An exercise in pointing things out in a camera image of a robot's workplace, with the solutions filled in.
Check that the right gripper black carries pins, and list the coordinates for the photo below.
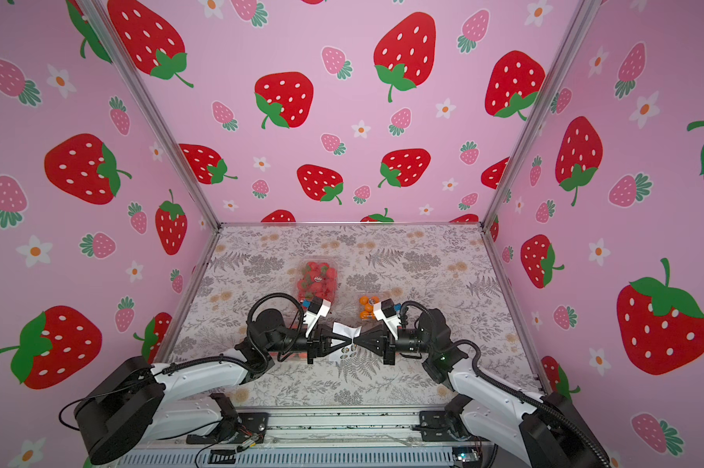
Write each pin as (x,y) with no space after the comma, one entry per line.
(390,342)

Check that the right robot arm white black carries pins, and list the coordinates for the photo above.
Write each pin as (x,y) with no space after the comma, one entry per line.
(541,430)

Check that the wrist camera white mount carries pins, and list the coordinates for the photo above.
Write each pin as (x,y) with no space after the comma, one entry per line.
(388,312)
(314,310)

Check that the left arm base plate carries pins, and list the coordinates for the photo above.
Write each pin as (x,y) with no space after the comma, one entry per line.
(241,429)

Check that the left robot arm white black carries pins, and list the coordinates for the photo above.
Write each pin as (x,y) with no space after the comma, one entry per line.
(141,402)

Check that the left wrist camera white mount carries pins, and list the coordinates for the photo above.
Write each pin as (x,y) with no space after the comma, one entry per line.
(314,310)

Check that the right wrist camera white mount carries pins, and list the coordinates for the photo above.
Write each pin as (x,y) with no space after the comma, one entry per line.
(388,312)

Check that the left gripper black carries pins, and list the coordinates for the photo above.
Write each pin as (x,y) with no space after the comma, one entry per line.
(322,346)

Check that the white sticker sheet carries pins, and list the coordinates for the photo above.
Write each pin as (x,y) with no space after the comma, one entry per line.
(349,349)

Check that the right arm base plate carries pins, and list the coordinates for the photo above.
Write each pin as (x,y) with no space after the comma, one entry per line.
(444,427)

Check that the clear large peach box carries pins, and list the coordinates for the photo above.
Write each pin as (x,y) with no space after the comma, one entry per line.
(291,356)

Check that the clear orange kumquat box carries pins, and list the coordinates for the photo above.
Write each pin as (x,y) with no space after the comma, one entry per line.
(367,311)

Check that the clear strawberry box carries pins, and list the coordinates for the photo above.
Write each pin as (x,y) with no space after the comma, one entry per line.
(327,288)

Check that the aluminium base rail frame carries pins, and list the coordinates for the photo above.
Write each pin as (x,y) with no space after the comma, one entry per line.
(320,438)

